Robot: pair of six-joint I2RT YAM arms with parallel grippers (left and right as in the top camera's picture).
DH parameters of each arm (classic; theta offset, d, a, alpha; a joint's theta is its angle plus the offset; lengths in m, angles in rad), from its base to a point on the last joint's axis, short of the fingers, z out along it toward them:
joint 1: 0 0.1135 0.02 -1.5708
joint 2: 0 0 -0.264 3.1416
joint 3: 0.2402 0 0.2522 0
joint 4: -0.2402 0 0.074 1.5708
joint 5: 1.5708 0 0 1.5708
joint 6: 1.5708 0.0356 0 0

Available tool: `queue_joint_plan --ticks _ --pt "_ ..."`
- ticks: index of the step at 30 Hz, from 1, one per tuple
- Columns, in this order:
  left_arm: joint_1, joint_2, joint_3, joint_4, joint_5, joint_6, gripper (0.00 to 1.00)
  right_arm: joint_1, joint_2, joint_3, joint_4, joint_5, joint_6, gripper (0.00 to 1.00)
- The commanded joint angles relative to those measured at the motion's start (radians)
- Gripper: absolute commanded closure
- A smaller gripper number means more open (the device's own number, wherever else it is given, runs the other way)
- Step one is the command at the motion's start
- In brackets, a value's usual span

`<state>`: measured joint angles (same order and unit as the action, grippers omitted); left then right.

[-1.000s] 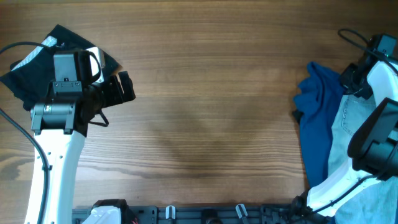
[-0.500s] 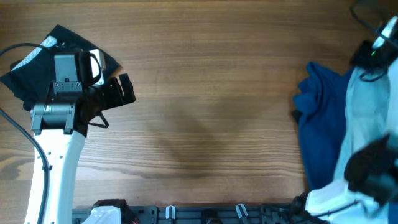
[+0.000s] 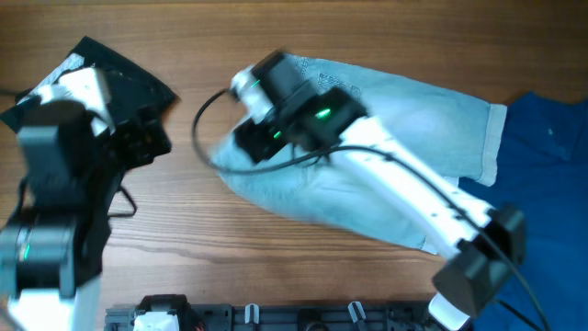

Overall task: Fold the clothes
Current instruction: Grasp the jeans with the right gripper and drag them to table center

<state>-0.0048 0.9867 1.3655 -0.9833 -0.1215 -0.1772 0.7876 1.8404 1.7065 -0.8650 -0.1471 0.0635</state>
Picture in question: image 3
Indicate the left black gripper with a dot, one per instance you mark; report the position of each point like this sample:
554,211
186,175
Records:
135,132

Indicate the folded black garment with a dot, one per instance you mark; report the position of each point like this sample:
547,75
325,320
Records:
135,91

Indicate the right white rail clip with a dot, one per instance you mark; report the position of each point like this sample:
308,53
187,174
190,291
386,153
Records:
357,315

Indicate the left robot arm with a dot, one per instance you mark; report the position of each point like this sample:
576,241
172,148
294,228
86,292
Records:
52,243

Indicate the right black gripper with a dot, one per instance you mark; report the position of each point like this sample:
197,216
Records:
253,140

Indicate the dark blue t-shirt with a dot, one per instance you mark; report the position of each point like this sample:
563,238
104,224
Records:
542,170

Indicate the white rail clip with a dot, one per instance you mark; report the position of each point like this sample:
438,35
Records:
251,314
357,315

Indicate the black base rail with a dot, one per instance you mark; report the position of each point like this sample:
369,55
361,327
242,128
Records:
174,312

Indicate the light blue denim shorts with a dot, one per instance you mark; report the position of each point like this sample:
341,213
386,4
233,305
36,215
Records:
455,134

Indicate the left white rail clip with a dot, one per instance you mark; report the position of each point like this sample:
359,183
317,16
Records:
251,314

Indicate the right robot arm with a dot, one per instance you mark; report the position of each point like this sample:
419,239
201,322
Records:
483,247

